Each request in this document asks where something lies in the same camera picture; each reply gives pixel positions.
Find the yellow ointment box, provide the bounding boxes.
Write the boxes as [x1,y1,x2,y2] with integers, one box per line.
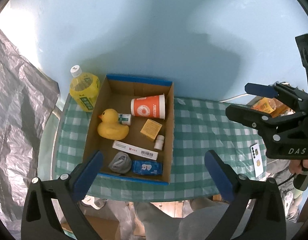
[140,119,162,141]

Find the yellow rubber duck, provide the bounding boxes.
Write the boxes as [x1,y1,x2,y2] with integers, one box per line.
[97,108,129,140]

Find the white pill bottle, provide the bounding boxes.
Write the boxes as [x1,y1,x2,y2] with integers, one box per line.
[118,113,132,126]

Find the person's right hand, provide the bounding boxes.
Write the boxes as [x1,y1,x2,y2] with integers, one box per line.
[289,159,308,174]

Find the orange snack bag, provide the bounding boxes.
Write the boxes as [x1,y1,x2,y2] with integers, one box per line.
[251,98,294,118]

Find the green checkered tablecloth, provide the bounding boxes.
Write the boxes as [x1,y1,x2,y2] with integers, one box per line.
[53,97,265,202]

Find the small white medicine bottle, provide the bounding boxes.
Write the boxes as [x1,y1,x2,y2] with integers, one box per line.
[154,135,165,151]

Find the long white medicine box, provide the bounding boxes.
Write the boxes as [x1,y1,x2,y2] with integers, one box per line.
[112,140,158,160]

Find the grey rolled sock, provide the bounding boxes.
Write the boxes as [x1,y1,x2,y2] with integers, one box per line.
[108,152,132,174]

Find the orange paper cup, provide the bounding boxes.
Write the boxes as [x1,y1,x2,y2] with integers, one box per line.
[131,94,165,120]

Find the grey crinkled curtain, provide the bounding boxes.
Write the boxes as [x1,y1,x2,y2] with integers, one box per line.
[0,30,59,239]

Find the cardboard box blue edges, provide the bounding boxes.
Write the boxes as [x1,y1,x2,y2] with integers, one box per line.
[83,74,174,185]

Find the yellow drink bottle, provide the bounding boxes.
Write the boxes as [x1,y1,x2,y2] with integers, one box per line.
[69,65,101,112]

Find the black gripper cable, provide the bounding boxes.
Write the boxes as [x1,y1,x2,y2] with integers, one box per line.
[276,173,295,188]

